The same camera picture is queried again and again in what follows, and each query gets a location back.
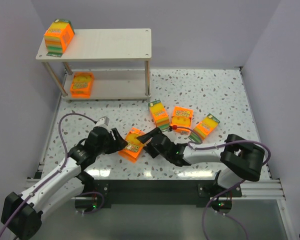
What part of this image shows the orange round sponge box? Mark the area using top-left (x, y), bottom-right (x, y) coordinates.
top-left (118, 127), bottom-right (145, 163)
top-left (170, 106), bottom-right (194, 133)
top-left (70, 72), bottom-right (95, 98)

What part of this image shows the multicolour sponge pack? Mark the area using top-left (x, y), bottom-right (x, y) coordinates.
top-left (43, 18), bottom-right (75, 57)
top-left (148, 100), bottom-right (170, 131)
top-left (188, 113), bottom-right (220, 143)

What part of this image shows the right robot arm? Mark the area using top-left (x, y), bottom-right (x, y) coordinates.
top-left (136, 127), bottom-right (271, 189)

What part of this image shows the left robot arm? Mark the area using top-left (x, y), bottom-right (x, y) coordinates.
top-left (1, 126), bottom-right (128, 240)

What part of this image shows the white two-tier shelf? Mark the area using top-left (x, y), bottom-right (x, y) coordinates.
top-left (36, 28), bottom-right (152, 102)

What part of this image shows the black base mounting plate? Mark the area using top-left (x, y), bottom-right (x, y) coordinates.
top-left (74, 179), bottom-right (241, 209)

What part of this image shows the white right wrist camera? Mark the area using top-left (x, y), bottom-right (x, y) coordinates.
top-left (167, 124), bottom-right (188, 136)

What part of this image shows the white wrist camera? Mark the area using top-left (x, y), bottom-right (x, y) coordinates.
top-left (95, 116), bottom-right (110, 128)
top-left (167, 124), bottom-right (188, 136)

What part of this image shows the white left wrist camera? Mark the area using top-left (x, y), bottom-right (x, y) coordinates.
top-left (95, 116), bottom-right (110, 128)

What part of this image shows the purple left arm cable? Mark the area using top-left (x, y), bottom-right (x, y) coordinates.
top-left (0, 113), bottom-right (98, 240)

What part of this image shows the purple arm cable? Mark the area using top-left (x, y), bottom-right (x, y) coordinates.
top-left (176, 126), bottom-right (272, 240)
top-left (0, 113), bottom-right (98, 240)

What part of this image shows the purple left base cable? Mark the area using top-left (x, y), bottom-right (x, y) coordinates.
top-left (77, 191), bottom-right (106, 215)

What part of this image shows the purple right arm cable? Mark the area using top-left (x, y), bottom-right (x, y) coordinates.
top-left (176, 126), bottom-right (272, 240)

